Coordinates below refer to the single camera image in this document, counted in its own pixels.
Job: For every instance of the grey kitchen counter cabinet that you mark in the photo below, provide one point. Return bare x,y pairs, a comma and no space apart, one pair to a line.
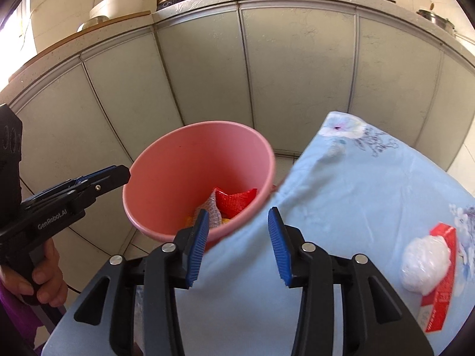
297,63

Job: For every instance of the person's left forearm purple sleeve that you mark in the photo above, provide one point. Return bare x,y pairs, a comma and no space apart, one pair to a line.
15,315

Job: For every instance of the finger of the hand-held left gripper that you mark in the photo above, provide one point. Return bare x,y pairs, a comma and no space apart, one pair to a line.
111,183
94,175

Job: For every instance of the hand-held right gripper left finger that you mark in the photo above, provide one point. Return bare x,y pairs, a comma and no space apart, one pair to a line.
196,248

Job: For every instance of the steel wool scourer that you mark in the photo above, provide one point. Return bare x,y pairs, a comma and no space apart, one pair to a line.
213,211

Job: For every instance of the yellow foam fruit net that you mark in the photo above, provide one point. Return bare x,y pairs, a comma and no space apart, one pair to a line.
188,219

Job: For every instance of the person's left hand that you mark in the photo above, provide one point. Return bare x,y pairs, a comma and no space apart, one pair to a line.
48,278

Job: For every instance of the pink plastic bin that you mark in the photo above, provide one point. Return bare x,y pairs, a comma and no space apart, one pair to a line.
178,163

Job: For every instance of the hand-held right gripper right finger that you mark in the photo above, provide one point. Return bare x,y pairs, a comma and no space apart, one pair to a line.
278,248

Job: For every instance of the white crumpled plastic bag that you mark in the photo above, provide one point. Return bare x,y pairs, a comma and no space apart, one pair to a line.
423,263

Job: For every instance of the steel bowl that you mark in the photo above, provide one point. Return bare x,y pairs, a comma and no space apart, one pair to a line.
92,24

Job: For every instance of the red foam fruit net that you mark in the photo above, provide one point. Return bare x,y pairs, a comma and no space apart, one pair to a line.
233,202

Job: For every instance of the red paper box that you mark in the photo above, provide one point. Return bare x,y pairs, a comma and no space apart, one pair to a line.
441,296

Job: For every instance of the white rice cooker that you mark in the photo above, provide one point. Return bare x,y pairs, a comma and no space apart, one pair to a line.
118,3

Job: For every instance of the light blue floral cloth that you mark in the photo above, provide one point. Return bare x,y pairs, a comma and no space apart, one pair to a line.
352,193

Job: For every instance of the steel pot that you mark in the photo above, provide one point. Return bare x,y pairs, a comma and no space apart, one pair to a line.
438,20

